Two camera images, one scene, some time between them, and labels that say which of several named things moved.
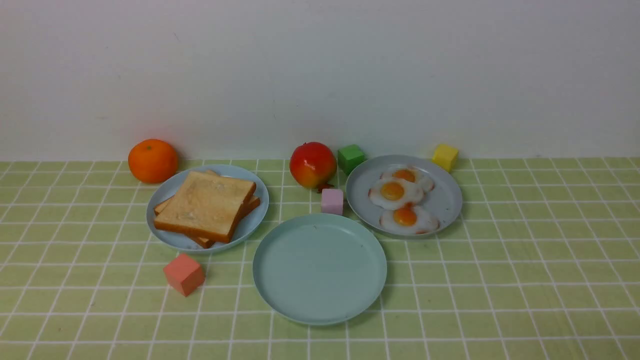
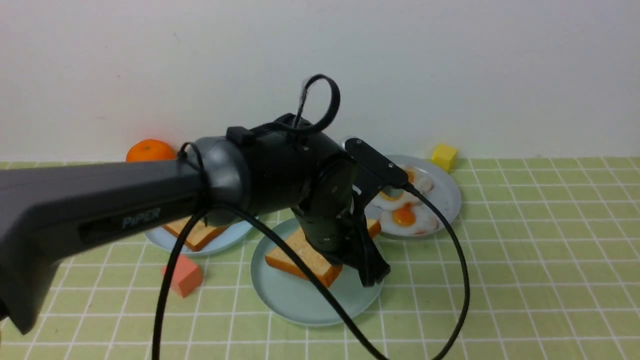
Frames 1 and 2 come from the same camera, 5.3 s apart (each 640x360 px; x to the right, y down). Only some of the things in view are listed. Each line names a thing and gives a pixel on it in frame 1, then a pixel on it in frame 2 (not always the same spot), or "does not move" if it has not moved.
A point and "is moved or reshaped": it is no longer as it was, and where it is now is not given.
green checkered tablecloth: x=541 y=262 does not move
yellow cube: x=444 y=156 does not move
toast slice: x=253 y=202 is moved or reshaped
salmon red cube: x=184 y=274 does not move
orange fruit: x=152 y=161 does not move
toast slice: x=206 y=206 is moved or reshaped
